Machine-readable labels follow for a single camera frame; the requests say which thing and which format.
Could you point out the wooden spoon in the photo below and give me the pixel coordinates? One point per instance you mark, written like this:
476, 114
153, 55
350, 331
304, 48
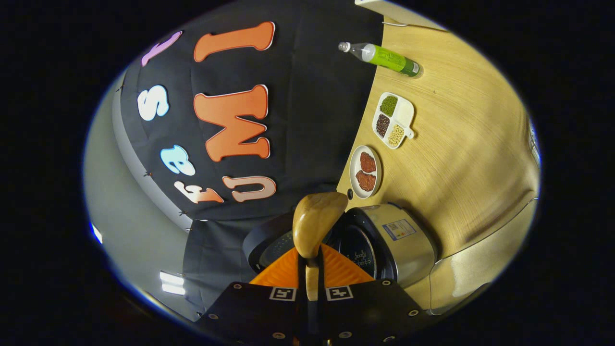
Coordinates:
314, 221

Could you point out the white divided bean dish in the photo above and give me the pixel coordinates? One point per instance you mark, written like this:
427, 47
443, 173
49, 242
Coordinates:
403, 115

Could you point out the ceiling light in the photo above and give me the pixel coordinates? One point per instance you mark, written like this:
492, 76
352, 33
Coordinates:
172, 283

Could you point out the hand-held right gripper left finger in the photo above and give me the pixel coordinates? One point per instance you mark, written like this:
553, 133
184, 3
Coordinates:
301, 312

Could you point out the black rice cooker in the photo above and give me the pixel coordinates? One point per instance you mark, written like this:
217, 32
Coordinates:
403, 245

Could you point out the round white plate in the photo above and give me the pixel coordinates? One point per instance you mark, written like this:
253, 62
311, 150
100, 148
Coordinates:
354, 168

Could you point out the white toaster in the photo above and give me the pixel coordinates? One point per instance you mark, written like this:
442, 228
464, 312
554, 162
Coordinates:
399, 12

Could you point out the reddish brown meat piece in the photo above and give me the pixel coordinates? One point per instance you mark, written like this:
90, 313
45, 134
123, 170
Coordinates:
367, 162
366, 181

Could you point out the green label plastic bottle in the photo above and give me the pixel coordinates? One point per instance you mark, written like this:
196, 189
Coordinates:
389, 58

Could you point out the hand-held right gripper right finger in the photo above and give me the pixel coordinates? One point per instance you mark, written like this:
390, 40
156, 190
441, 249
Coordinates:
321, 312

